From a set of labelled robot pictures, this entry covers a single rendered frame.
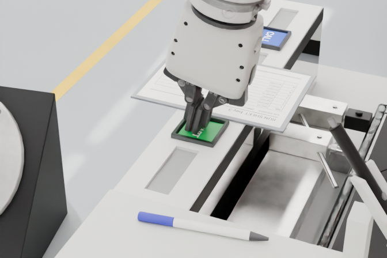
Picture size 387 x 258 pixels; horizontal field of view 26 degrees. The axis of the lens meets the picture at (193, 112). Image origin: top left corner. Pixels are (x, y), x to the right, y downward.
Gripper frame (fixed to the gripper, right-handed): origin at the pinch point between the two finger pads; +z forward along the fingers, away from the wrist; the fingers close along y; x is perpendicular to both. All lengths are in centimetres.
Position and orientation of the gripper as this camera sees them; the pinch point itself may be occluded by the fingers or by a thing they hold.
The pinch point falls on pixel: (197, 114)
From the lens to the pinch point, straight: 102.7
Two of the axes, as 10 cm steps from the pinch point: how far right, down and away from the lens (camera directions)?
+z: -1.9, 7.7, 6.0
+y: -9.0, -3.8, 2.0
